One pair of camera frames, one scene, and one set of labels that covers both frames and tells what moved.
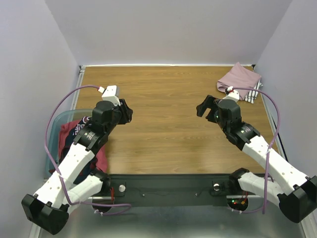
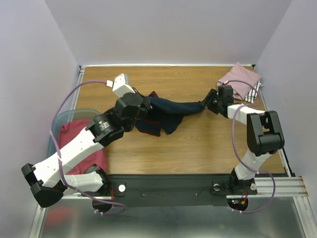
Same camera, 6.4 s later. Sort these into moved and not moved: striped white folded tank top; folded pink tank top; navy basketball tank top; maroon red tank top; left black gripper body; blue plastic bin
Moved: left black gripper body; navy basketball tank top
Not moved: striped white folded tank top; maroon red tank top; folded pink tank top; blue plastic bin
